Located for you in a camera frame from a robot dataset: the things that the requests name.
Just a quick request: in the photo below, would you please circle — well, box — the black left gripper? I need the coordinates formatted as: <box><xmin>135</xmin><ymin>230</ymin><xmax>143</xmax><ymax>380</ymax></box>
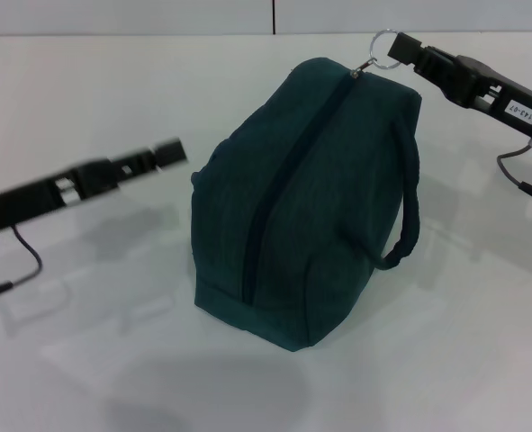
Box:
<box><xmin>0</xmin><ymin>138</ymin><xmax>189</xmax><ymax>239</ymax></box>

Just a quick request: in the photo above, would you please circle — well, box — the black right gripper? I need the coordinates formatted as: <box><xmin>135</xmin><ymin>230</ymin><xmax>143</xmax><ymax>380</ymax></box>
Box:
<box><xmin>387</xmin><ymin>32</ymin><xmax>532</xmax><ymax>150</ymax></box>

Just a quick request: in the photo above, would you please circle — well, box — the dark teal lunch bag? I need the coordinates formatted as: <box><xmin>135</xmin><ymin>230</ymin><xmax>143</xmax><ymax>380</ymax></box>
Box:
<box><xmin>189</xmin><ymin>29</ymin><xmax>425</xmax><ymax>356</ymax></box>

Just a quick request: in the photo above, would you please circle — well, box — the right gripper cable with plug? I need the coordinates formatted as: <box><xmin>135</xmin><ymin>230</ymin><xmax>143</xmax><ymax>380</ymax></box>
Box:
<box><xmin>496</xmin><ymin>115</ymin><xmax>532</xmax><ymax>207</ymax></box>

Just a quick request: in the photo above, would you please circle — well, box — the gripper cable with plug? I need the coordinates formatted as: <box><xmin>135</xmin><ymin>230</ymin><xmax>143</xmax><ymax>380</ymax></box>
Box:
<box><xmin>496</xmin><ymin>115</ymin><xmax>532</xmax><ymax>207</ymax></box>
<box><xmin>0</xmin><ymin>224</ymin><xmax>42</xmax><ymax>302</ymax></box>

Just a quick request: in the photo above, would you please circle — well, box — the left gripper cable with plug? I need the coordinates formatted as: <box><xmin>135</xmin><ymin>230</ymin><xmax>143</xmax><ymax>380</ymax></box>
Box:
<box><xmin>0</xmin><ymin>224</ymin><xmax>42</xmax><ymax>302</ymax></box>

